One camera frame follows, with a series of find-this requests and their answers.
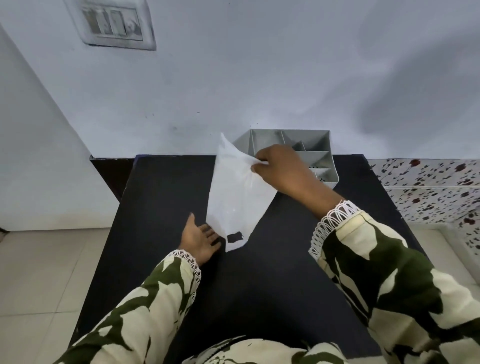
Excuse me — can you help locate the person's left hand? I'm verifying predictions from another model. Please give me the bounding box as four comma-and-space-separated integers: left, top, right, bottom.
178, 212, 223, 267

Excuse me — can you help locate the person's right hand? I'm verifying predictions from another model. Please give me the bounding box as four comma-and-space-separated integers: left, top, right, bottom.
250, 144, 340, 220

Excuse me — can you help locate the white plastic bag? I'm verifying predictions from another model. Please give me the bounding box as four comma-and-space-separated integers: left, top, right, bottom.
207, 132, 279, 253

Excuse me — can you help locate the person's left forearm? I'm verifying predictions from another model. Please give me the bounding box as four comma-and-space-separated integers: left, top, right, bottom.
52, 249, 202, 364

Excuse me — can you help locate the person's right forearm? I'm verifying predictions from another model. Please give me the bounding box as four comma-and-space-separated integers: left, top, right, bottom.
308, 195, 480, 364

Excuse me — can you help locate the grey plastic compartment organizer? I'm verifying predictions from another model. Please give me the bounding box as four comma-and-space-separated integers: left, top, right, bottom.
232, 128, 340, 187

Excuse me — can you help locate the black table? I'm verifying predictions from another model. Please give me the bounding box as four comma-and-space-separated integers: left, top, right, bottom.
68, 154, 436, 364

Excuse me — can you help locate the person's patterned green cream clothing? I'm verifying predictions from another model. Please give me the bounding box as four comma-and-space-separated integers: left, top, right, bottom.
189, 337, 387, 364

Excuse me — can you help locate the white wall switch plate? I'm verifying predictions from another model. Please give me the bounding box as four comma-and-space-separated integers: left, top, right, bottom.
63, 0, 157, 51

